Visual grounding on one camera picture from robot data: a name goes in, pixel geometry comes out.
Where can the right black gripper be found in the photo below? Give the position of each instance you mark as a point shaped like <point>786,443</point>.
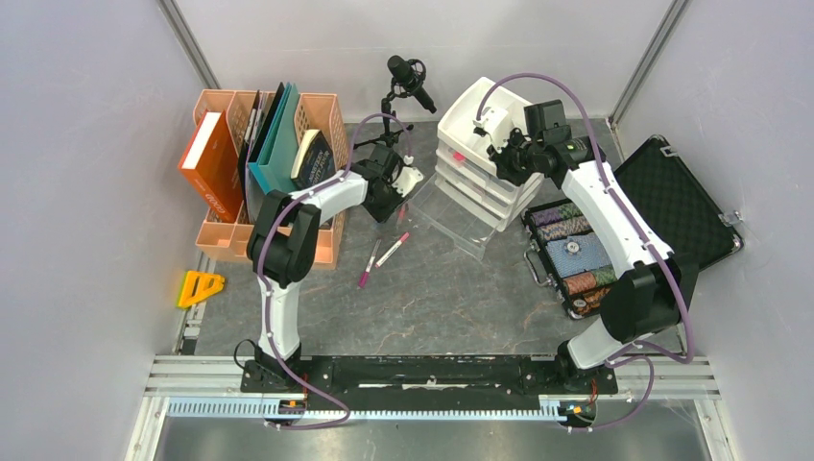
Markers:
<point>502,158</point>

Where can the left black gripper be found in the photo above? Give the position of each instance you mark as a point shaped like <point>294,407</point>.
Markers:
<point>381,215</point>

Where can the pink white marker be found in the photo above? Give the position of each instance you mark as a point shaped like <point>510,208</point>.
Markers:
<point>392,249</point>

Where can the white plastic drawer unit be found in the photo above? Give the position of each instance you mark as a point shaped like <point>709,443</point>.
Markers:
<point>466,201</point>

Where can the dark blue hardcover book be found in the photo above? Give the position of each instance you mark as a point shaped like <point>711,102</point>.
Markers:
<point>314,161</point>

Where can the peach plastic file organizer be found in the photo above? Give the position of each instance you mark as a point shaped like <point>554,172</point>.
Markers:
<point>229,241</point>

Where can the orange book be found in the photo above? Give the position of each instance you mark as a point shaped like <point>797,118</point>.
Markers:
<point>210,165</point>

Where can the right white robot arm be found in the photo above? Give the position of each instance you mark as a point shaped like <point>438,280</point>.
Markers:
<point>632,248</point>

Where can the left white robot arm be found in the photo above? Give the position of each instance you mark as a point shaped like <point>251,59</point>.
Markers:
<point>282,246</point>

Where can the magenta marker pen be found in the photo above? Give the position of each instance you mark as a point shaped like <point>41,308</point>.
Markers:
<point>366,273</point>

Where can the black open carrying case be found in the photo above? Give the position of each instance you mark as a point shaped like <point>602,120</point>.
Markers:
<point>670,199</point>

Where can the green file folder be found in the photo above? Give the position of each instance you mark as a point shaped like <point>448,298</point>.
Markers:
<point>272,170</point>

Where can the black microphone on tripod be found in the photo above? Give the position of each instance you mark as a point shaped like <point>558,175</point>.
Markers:
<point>407,81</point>

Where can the yellow orange block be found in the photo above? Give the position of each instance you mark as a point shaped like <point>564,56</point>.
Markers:
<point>197,287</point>

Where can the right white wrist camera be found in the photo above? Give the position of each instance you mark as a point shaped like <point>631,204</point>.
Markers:
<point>495,125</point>

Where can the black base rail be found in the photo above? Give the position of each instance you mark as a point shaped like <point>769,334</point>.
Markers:
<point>426,382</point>

